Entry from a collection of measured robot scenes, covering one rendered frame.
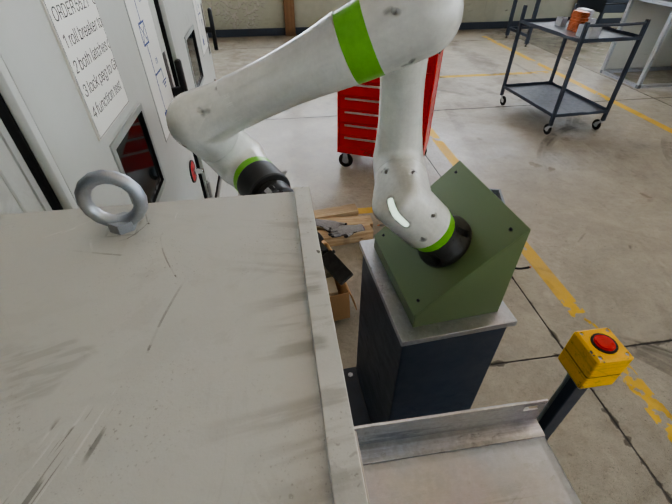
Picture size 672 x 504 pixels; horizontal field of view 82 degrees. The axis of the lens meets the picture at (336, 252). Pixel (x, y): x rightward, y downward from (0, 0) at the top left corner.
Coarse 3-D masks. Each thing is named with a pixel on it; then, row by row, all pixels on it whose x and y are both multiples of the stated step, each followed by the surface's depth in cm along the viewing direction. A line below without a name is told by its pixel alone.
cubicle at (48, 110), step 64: (0, 0) 35; (128, 0) 67; (0, 64) 35; (64, 64) 45; (128, 64) 65; (0, 128) 37; (64, 128) 44; (128, 128) 62; (64, 192) 43; (192, 192) 101
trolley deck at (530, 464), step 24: (480, 408) 73; (528, 408) 74; (432, 456) 67; (456, 456) 67; (480, 456) 67; (504, 456) 67; (528, 456) 67; (552, 456) 67; (384, 480) 64; (408, 480) 64; (432, 480) 64; (456, 480) 64; (480, 480) 64; (504, 480) 64; (528, 480) 64; (552, 480) 64
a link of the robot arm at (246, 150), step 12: (240, 132) 76; (240, 144) 76; (252, 144) 79; (228, 156) 75; (240, 156) 77; (252, 156) 77; (264, 156) 79; (216, 168) 78; (228, 168) 77; (240, 168) 76; (228, 180) 80
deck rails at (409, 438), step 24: (504, 408) 67; (360, 432) 65; (384, 432) 66; (408, 432) 68; (432, 432) 69; (456, 432) 70; (480, 432) 70; (504, 432) 70; (528, 432) 70; (384, 456) 67; (408, 456) 67
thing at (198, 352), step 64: (0, 256) 24; (64, 256) 24; (128, 256) 24; (192, 256) 24; (256, 256) 24; (320, 256) 24; (0, 320) 20; (64, 320) 20; (128, 320) 20; (192, 320) 20; (256, 320) 20; (320, 320) 20; (0, 384) 18; (64, 384) 18; (128, 384) 18; (192, 384) 18; (256, 384) 18; (320, 384) 17; (0, 448) 15; (64, 448) 15; (128, 448) 15; (192, 448) 15; (256, 448) 15; (320, 448) 15
